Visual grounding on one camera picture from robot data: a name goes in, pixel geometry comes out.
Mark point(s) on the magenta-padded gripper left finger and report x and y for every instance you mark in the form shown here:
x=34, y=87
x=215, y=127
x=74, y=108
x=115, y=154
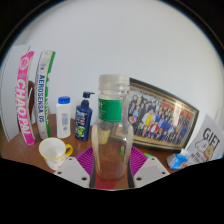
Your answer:
x=75, y=170

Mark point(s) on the pink shuttlecock tube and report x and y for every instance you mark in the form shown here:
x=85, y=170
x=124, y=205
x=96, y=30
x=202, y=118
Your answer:
x=25, y=100

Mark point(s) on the blue tissue pack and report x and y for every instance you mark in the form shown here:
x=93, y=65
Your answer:
x=178, y=160

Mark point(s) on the white bottle with blue cap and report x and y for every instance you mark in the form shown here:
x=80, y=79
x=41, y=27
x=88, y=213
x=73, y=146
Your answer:
x=63, y=120

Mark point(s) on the dark blue pump bottle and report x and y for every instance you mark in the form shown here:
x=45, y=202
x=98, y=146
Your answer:
x=83, y=123

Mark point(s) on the white paper gift bag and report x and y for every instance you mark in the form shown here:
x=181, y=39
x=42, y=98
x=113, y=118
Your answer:
x=208, y=143

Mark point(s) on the framed group photo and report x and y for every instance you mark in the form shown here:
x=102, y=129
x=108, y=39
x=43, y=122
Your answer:
x=160, y=116

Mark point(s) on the white and green shuttlecock tube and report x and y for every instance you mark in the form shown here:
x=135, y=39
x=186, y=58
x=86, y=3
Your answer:
x=43, y=100

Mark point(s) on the clear green-labelled plastic bottle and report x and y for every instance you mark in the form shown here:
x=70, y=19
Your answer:
x=112, y=140

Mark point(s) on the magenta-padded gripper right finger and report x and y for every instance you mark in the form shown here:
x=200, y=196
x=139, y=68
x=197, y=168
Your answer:
x=150, y=169

